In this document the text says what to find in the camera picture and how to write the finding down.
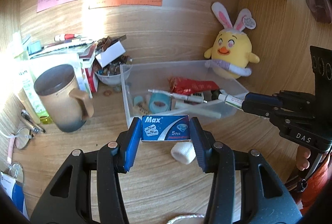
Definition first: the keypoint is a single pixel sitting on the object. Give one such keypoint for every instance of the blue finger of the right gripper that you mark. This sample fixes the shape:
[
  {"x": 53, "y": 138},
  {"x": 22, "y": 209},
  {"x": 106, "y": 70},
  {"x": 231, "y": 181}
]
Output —
[{"x": 260, "y": 104}]

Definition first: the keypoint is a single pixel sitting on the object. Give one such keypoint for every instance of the silver metal clip tool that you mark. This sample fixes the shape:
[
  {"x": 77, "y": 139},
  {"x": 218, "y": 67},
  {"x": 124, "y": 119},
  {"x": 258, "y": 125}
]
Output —
[{"x": 32, "y": 125}]

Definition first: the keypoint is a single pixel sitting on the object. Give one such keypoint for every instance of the white ointment tube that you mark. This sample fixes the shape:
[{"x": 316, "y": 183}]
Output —
[{"x": 226, "y": 98}]

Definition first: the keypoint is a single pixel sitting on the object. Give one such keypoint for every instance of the yellow chick bunny plush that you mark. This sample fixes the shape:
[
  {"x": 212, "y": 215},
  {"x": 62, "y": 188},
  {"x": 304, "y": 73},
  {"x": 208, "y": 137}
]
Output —
[{"x": 232, "y": 50}]

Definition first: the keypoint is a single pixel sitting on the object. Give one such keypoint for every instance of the person's right hand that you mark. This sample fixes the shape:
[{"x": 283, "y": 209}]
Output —
[{"x": 303, "y": 154}]

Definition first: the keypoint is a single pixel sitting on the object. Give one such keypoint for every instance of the red foil packet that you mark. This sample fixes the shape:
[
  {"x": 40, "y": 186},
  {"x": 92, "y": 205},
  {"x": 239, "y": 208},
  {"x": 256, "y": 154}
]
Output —
[{"x": 181, "y": 85}]

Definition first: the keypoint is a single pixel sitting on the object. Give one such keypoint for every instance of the white paper card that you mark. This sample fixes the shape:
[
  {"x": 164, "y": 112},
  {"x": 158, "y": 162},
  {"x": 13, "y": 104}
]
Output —
[{"x": 112, "y": 53}]

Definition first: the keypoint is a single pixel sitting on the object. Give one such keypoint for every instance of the pink lip balm stick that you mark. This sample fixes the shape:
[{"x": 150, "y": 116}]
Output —
[{"x": 10, "y": 151}]

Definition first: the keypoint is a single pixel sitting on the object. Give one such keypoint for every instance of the round white sponge roll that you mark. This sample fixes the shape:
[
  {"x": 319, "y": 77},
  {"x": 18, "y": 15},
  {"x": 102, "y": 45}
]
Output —
[{"x": 183, "y": 152}]

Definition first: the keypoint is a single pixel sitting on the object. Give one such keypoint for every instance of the white bowl of beads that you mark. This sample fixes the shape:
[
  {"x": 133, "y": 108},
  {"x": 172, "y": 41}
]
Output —
[{"x": 113, "y": 73}]

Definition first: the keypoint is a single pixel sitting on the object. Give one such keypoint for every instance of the teal white small tube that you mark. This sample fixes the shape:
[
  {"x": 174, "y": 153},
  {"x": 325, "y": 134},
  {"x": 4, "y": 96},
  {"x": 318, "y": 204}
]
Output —
[{"x": 137, "y": 100}]

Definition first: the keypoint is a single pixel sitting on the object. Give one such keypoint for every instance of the eyeglasses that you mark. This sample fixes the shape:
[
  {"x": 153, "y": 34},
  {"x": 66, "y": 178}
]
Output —
[{"x": 20, "y": 142}]

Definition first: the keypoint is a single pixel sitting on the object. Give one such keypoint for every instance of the clear plastic storage bin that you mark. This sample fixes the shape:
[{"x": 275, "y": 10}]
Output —
[{"x": 155, "y": 76}]

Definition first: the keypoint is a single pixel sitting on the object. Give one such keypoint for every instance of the red white box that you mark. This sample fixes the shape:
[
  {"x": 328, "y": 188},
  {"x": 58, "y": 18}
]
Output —
[{"x": 92, "y": 79}]

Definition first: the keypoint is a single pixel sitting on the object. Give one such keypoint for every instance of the small brown dotted eraser block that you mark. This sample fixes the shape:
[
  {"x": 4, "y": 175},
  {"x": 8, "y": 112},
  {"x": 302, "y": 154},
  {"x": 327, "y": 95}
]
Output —
[{"x": 141, "y": 109}]

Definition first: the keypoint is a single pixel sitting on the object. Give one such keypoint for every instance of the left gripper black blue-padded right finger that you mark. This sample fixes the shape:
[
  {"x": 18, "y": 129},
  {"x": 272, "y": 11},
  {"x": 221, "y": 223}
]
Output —
[{"x": 264, "y": 198}]

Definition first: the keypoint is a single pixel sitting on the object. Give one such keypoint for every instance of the blue white cardboard box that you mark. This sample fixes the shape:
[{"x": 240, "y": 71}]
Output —
[{"x": 13, "y": 189}]

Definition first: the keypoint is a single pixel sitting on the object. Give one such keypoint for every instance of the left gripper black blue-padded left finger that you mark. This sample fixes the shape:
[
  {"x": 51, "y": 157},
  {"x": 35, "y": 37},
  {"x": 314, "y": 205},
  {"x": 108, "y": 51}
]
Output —
[{"x": 67, "y": 198}]

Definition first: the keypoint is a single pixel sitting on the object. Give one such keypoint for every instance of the stack of books and papers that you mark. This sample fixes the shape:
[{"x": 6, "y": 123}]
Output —
[{"x": 78, "y": 45}]

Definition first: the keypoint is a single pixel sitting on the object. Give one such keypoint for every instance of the blue razor blade box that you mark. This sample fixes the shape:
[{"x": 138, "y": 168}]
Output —
[{"x": 165, "y": 128}]

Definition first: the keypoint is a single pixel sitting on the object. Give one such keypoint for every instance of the green label bottle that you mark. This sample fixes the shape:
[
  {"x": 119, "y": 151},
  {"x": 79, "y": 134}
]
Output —
[{"x": 35, "y": 101}]

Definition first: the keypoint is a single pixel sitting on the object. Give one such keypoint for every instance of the grey marker pen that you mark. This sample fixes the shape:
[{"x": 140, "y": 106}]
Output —
[{"x": 195, "y": 99}]

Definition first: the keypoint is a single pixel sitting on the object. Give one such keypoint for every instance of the beige mug with brown lid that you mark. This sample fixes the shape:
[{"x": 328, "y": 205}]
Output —
[{"x": 68, "y": 106}]

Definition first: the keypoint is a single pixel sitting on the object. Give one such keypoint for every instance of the blue tape roll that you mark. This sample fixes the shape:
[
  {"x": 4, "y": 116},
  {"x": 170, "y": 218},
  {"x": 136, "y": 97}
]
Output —
[{"x": 159, "y": 103}]

